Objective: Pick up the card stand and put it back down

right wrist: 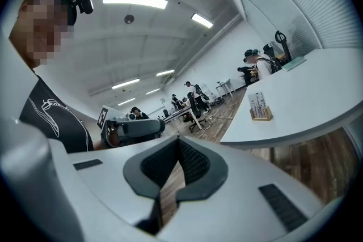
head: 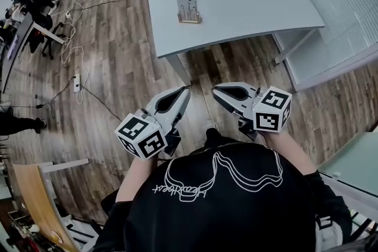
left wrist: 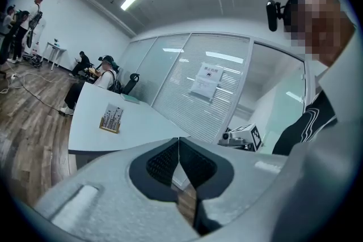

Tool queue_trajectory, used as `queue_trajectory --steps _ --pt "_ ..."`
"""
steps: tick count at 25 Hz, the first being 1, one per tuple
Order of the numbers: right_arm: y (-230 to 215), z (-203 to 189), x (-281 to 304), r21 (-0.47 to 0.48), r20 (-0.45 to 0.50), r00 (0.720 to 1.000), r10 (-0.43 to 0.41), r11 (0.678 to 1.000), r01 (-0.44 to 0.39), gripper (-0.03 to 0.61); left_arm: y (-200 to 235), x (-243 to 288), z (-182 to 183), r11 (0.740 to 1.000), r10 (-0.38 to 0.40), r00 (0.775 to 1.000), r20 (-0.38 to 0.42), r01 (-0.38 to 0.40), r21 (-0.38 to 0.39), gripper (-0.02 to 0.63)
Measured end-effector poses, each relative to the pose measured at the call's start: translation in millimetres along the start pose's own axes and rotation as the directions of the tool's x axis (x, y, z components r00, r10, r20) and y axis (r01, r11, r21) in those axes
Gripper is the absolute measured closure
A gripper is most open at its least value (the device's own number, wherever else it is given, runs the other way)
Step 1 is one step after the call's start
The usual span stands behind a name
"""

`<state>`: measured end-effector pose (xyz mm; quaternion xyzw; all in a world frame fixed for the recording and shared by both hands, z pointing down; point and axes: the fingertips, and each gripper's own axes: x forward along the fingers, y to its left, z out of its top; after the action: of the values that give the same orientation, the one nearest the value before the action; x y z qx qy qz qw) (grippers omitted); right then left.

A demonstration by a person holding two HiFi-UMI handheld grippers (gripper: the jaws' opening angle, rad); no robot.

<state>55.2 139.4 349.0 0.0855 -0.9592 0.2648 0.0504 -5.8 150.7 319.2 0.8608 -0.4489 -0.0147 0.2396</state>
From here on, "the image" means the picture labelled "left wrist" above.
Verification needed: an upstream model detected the person's head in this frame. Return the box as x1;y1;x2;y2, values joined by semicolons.
282;0;357;67

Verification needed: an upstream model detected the white paper notice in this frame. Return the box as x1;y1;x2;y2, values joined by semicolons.
189;76;220;102
196;62;225;83

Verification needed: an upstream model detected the wooden card stand with card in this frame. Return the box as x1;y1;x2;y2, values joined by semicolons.
99;103;124;134

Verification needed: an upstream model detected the green notebook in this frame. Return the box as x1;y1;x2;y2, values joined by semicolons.
120;93;141;105

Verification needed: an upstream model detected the small white side table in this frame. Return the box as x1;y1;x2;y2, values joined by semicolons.
42;41;67;71

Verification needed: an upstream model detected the black floor cable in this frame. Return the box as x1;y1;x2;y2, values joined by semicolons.
15;76;67;113

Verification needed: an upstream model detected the black head camera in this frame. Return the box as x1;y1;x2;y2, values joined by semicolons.
265;0;286;33

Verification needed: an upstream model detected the white floor cable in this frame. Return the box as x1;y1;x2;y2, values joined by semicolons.
0;71;75;95

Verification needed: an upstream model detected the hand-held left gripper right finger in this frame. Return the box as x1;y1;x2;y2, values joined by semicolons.
178;137;289;239

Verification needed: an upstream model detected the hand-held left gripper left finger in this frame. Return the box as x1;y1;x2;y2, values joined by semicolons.
33;137;201;242

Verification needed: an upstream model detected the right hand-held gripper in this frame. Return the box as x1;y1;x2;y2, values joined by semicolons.
217;122;266;152

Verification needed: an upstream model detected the person's black white jacket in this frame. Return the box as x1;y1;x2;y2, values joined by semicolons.
271;33;363;157

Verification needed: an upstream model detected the black office chair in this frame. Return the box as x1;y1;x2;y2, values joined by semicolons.
122;73;141;96

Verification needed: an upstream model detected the pile of gear on floor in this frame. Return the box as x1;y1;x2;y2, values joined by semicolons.
22;53;44;69

